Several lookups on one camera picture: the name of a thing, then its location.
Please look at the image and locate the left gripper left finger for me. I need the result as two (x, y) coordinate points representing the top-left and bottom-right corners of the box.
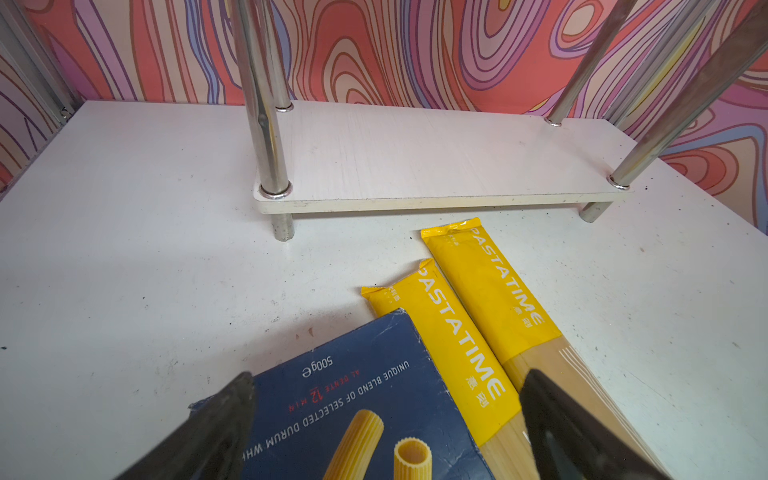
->
(119, 372), (257, 479)

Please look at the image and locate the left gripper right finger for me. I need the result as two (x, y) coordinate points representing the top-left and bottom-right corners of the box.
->
(519, 369), (668, 480)

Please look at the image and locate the yellow Pastatime bag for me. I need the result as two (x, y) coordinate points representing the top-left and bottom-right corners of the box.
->
(361, 259), (539, 479)
(421, 219), (663, 469)

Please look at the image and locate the blue Barilla rigatoni box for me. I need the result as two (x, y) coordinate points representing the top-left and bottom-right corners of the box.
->
(241, 310), (493, 479)

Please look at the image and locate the white two-tier shelf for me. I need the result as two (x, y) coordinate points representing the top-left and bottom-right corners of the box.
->
(228, 1), (767, 241)

